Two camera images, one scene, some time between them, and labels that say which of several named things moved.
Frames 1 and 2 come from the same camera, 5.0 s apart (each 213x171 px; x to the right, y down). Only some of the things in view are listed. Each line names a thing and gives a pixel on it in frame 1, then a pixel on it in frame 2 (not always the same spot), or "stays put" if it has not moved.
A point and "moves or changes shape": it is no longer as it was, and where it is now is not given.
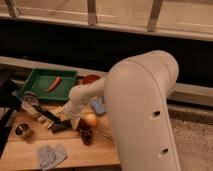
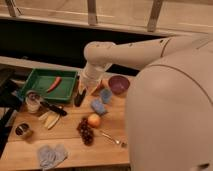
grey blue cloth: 50,157 stays put
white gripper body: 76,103 → 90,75
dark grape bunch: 86,132 stays put
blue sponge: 99,107 stays put
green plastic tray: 52,84 stays put
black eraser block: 61,126 moves or changes shape
